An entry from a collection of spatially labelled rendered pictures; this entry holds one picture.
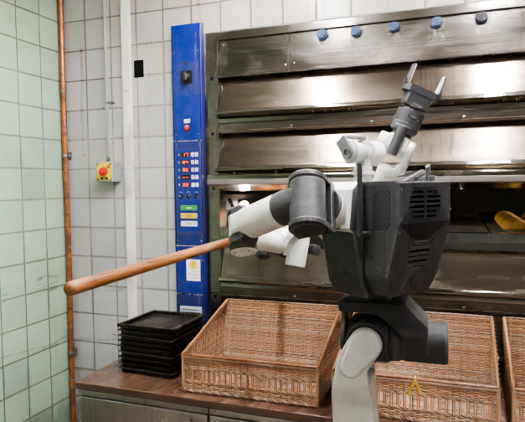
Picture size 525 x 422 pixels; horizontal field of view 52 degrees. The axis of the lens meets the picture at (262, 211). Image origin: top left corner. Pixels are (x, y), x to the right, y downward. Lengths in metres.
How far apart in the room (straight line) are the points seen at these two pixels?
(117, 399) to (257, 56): 1.61
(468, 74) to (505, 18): 0.25
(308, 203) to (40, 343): 2.00
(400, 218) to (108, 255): 1.92
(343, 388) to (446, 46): 1.48
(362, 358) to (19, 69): 2.12
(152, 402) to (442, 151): 1.54
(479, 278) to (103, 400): 1.61
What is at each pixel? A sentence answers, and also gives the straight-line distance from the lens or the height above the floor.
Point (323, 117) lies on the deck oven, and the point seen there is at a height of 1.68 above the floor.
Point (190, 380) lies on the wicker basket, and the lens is 2.23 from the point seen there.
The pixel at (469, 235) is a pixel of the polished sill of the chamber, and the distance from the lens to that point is 2.36.
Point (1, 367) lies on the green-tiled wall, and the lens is 2.85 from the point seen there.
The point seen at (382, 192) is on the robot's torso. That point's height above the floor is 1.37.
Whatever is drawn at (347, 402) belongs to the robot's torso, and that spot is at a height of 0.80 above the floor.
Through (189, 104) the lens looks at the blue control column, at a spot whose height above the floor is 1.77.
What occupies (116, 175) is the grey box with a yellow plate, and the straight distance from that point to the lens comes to 2.82.
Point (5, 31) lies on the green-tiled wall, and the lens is 2.88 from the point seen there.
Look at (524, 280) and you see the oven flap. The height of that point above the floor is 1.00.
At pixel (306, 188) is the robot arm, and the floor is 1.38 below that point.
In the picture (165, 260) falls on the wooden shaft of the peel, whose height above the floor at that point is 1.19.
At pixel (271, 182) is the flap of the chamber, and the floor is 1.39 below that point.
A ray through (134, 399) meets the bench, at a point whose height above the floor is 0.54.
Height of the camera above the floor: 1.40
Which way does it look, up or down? 3 degrees down
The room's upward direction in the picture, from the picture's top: 1 degrees counter-clockwise
